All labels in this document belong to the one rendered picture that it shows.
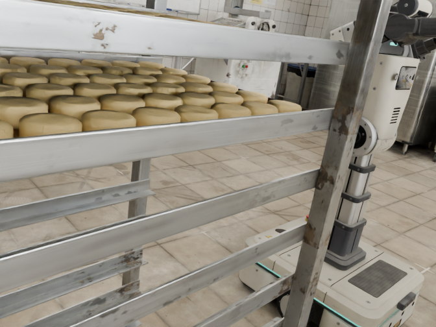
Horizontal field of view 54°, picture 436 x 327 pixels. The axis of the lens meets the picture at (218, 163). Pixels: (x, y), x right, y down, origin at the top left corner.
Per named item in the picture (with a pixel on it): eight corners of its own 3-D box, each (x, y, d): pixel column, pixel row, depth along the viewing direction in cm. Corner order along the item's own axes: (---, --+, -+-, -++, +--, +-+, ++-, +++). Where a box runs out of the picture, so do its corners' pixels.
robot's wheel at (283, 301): (285, 281, 175) (293, 277, 179) (269, 307, 183) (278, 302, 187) (314, 311, 167) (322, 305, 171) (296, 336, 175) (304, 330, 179)
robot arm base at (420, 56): (407, 32, 171) (414, 60, 171) (427, 23, 165) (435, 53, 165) (415, 34, 177) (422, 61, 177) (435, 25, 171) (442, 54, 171)
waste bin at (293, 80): (322, 113, 639) (332, 69, 617) (300, 115, 604) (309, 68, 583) (294, 105, 676) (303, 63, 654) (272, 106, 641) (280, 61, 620)
